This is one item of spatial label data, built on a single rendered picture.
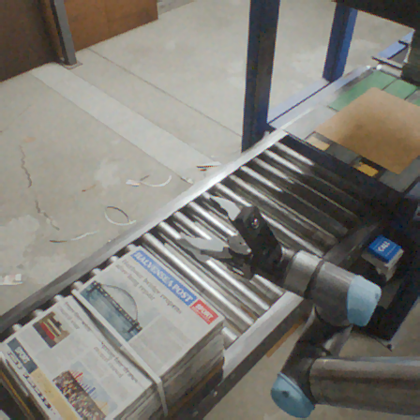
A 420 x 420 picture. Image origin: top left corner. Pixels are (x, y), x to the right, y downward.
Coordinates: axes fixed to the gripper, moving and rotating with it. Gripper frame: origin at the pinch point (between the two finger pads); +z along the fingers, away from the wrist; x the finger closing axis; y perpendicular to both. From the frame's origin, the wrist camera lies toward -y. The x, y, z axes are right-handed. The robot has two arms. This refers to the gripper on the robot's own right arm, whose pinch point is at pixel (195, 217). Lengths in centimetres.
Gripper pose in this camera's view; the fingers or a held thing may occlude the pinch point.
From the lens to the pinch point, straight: 84.5
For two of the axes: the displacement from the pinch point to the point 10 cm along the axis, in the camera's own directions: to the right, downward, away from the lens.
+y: 0.8, 6.0, 8.0
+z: -8.4, -3.9, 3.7
